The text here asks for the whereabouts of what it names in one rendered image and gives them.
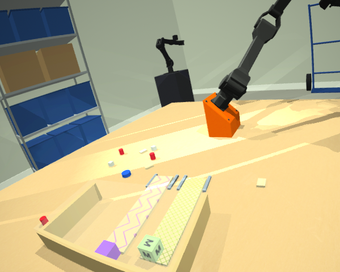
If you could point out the blue short cylinder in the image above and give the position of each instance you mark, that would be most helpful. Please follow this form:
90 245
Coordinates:
126 173

